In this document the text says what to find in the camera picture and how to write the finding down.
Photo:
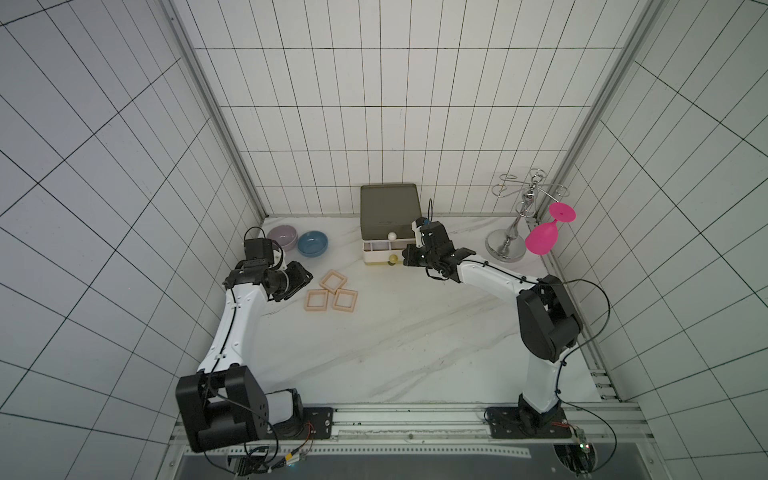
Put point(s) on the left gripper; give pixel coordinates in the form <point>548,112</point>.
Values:
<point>300,280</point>

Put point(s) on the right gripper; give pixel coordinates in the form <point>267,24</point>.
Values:
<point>429,241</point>

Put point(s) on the orange brooch box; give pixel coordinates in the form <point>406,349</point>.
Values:
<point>333,281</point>
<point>316,300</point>
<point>345,300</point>

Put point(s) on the three-drawer storage cabinet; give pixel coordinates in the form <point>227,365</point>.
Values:
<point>386,215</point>

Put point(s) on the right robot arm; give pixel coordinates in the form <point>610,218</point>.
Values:
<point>548,323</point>

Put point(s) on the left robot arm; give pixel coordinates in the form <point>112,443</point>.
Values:
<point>221,404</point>

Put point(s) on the purple bowl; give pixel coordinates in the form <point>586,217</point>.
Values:
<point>285,235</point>

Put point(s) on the blue bowl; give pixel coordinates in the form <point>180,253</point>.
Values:
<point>312,244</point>

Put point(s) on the silver glass rack stand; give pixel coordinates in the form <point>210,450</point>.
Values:
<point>507,245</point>

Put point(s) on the pink plastic wine glass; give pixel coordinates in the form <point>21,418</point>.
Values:
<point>543,238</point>

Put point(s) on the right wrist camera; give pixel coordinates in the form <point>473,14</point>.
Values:
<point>417,226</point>

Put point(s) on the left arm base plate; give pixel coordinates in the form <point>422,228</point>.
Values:
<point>311,422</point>

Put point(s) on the aluminium mounting rail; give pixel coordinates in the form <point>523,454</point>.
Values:
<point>443,429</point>

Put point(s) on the electronics board with cables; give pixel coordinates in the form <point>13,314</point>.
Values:
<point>267,459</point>

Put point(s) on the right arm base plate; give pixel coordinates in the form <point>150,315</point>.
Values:
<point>514,423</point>

